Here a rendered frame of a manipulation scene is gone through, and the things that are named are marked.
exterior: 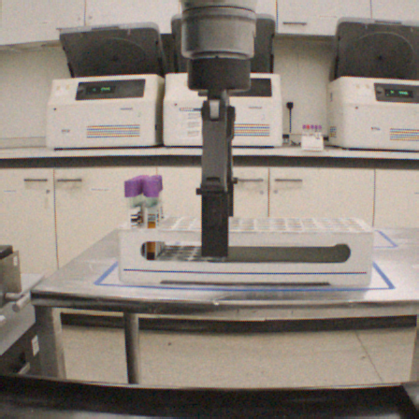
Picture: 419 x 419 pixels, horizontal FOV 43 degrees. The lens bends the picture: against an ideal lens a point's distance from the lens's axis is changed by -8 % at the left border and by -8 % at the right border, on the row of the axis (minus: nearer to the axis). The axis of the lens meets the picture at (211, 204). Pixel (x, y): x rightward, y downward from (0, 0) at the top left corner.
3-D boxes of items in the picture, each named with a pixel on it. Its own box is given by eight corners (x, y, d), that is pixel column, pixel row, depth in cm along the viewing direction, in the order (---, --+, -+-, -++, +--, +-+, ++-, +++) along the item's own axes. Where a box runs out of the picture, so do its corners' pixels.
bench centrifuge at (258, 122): (162, 149, 259) (163, 6, 250) (175, 144, 321) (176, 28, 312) (283, 149, 257) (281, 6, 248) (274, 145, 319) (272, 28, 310)
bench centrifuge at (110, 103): (43, 151, 263) (45, 23, 255) (80, 146, 324) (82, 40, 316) (152, 149, 259) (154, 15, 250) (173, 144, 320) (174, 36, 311)
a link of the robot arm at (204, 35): (256, 21, 69) (257, 65, 69) (186, 22, 69) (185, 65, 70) (255, 7, 60) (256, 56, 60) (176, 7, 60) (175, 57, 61)
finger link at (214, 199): (222, 178, 61) (220, 180, 58) (222, 223, 62) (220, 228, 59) (208, 178, 61) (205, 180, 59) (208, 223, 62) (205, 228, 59)
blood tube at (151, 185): (157, 277, 65) (161, 180, 64) (144, 277, 65) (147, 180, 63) (154, 274, 67) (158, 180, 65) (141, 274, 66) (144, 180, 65)
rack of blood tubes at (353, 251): (117, 281, 65) (114, 228, 64) (135, 261, 75) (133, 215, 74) (372, 283, 62) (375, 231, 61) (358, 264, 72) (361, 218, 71)
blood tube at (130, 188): (126, 275, 65) (120, 180, 64) (134, 273, 67) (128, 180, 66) (137, 277, 65) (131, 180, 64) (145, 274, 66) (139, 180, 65)
